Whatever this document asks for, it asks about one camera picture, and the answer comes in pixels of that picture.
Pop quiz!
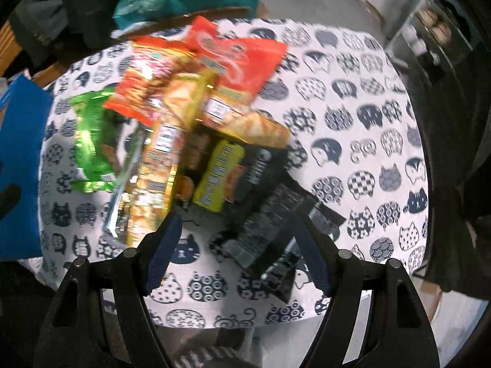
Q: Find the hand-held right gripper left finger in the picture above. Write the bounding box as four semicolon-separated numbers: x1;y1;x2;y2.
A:
34;214;183;368

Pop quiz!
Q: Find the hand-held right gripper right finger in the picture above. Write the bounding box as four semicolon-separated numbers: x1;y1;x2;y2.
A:
296;213;442;368

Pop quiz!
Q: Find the long yellow snack packet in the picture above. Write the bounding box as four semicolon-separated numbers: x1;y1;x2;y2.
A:
126;71;216;248

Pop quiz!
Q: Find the red-orange snack packet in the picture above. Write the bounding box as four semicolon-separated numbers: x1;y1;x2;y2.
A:
187;15;289;105

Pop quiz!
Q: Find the glossy black snack packet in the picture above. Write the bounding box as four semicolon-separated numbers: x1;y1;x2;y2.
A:
260;199;348;304

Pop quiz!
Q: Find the silver clear snack packet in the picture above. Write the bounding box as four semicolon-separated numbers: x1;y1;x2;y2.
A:
101;126;151;239

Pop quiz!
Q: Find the black and yellow snack packet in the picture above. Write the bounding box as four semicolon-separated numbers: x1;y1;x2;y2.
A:
191;138;289;214

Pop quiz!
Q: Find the green snack packet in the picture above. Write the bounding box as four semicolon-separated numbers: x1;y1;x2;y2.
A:
70;88;132;195

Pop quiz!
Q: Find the short yellow snack packet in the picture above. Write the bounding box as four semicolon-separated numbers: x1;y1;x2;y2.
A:
199;84;291;151

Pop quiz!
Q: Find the orange cracker snack packet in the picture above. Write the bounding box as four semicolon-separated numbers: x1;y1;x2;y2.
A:
103;38;197;128

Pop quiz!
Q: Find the cat print tablecloth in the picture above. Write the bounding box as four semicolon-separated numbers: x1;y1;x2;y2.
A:
36;17;431;330

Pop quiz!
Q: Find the blue bag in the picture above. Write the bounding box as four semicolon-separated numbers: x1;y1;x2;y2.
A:
0;74;55;262

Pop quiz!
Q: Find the dark cloth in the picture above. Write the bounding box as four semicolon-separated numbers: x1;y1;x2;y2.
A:
406;65;491;300

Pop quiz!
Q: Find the metal shelf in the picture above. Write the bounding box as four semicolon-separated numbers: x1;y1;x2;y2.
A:
387;0;477;86

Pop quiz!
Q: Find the dark jacket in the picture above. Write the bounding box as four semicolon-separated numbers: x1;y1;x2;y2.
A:
8;0;136;67

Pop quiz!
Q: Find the wooden chair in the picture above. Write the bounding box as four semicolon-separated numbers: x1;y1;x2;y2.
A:
0;19;70;86

